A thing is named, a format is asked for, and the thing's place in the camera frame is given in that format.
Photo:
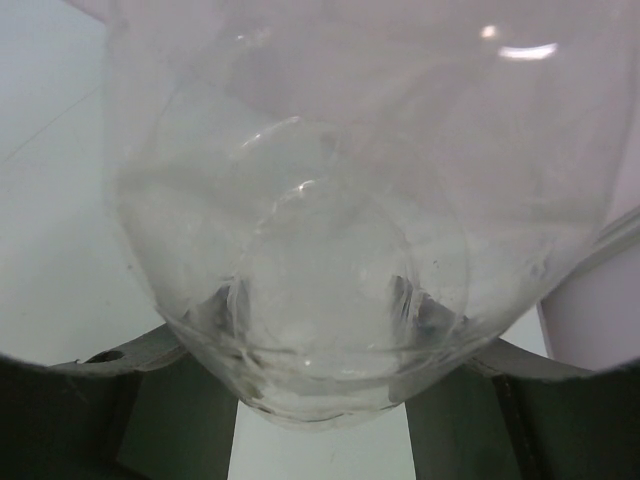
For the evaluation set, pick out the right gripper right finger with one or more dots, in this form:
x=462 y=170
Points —
x=510 y=414

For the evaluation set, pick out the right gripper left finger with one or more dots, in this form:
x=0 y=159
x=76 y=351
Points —
x=143 y=410

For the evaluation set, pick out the clear plastic bottle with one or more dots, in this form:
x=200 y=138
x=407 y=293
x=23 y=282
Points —
x=333 y=204

